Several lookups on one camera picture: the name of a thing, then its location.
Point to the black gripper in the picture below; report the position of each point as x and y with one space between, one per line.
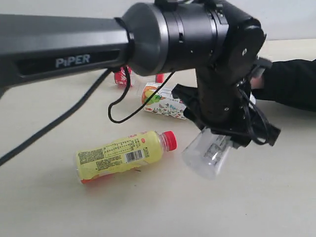
226 109

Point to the white green label bottle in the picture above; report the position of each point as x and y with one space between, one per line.
206 153

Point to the clear tea bottle white label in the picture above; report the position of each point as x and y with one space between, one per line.
162 103

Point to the clear cola bottle red label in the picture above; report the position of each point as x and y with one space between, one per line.
135 80

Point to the yellow label bottle red cap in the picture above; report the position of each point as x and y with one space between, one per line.
124 154

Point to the black sleeved forearm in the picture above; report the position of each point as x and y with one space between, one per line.
291 83

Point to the open receiving human hand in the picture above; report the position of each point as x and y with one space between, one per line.
257 82

